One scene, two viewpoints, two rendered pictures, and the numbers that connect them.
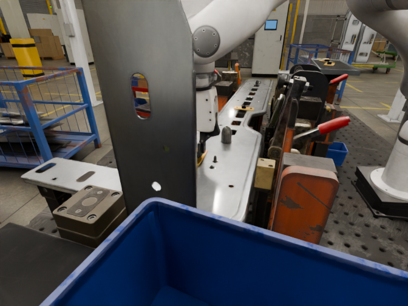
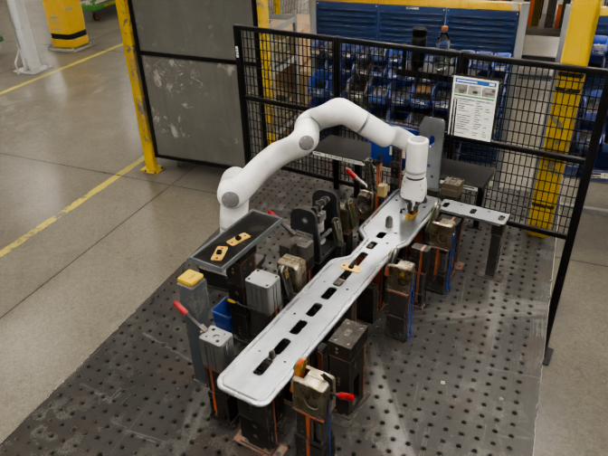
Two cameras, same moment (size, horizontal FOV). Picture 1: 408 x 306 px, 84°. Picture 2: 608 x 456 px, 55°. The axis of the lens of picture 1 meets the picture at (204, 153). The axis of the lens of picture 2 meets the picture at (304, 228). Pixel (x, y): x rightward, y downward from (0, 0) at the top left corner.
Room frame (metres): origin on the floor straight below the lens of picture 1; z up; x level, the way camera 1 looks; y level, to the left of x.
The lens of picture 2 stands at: (2.71, 0.11, 2.29)
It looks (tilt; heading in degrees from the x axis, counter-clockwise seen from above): 32 degrees down; 194
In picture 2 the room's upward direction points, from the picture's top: 2 degrees counter-clockwise
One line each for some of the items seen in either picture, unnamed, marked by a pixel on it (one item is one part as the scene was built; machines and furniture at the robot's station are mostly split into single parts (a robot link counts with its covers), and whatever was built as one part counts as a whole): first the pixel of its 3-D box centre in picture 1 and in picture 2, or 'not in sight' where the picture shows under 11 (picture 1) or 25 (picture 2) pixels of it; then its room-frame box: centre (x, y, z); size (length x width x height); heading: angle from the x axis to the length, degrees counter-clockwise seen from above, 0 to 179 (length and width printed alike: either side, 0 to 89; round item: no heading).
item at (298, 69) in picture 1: (292, 135); (317, 251); (0.78, -0.34, 0.94); 0.18 x 0.13 x 0.49; 162
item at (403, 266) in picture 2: not in sight; (399, 300); (0.94, 0.01, 0.87); 0.12 x 0.09 x 0.35; 72
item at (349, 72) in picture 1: (331, 65); (238, 238); (1.06, -0.56, 1.16); 0.37 x 0.14 x 0.02; 162
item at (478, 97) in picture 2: not in sight; (472, 108); (0.00, 0.24, 1.30); 0.23 x 0.02 x 0.31; 72
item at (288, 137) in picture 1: (272, 217); (377, 204); (0.35, -0.15, 0.95); 0.03 x 0.01 x 0.50; 162
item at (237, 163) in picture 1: (242, 108); (350, 271); (0.96, -0.17, 1.00); 1.38 x 0.22 x 0.02; 162
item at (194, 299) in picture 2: not in sight; (199, 332); (1.31, -0.64, 0.92); 0.08 x 0.08 x 0.44; 72
